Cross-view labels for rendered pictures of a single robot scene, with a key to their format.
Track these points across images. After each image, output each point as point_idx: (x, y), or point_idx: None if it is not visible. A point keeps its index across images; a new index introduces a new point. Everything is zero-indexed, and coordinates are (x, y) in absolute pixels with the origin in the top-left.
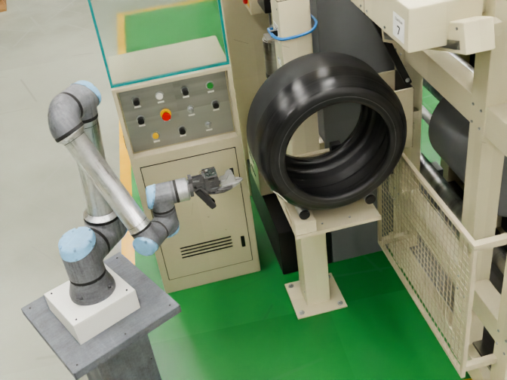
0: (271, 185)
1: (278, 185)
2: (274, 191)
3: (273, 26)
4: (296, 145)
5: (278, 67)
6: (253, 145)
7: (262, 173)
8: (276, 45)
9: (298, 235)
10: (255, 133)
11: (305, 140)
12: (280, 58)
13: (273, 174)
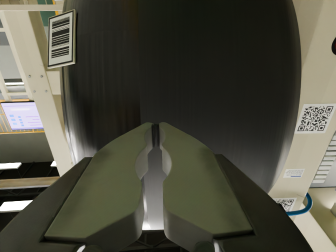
0: (71, 94)
1: (61, 97)
2: (65, 64)
3: (295, 207)
4: (313, 7)
5: (315, 158)
6: (156, 201)
7: (85, 144)
8: (297, 189)
9: None
10: (148, 221)
11: (297, 15)
12: (284, 179)
13: (67, 138)
